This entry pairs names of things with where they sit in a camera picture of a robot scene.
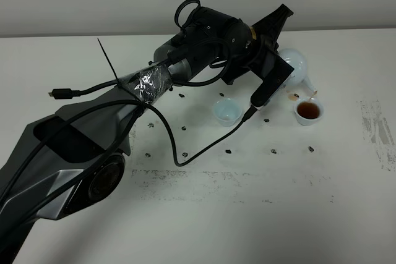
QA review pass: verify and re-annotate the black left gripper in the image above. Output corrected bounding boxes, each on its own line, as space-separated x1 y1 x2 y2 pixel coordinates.
216 4 293 85

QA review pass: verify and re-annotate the light blue porcelain teapot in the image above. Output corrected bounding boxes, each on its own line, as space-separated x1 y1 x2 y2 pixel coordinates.
278 48 317 93

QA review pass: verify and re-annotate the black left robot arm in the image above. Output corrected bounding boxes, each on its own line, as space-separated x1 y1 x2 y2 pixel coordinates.
1 5 293 263

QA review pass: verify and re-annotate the right light blue teacup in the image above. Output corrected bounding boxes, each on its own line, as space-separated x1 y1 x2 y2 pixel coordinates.
293 98 324 126

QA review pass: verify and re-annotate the light blue teacup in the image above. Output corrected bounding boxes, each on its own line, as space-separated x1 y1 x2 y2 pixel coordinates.
212 98 242 127
293 98 324 126

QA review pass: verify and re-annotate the left light blue teacup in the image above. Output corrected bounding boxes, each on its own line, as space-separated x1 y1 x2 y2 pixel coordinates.
212 98 242 127

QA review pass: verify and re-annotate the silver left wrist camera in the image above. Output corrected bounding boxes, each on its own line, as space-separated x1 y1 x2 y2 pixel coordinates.
249 51 294 108

